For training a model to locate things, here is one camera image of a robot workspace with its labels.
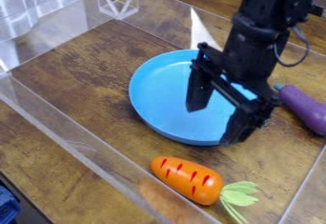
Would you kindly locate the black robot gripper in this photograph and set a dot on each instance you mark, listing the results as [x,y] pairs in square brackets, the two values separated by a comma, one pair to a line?
[244,63]

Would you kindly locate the purple toy eggplant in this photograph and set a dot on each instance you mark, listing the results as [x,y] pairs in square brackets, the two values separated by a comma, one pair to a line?
[309,110]

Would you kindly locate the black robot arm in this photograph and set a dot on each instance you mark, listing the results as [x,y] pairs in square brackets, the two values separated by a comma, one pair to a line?
[284,14]

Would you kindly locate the blue object at corner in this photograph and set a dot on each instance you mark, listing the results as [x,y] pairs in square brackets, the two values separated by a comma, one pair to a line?
[10,207]

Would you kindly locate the orange toy carrot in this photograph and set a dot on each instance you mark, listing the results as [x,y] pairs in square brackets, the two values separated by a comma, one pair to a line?
[202,185]

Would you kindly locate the blue round plate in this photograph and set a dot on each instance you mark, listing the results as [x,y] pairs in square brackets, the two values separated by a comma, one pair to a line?
[157,92]

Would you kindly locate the clear acrylic enclosure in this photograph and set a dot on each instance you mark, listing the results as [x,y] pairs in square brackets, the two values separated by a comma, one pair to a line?
[75,147]

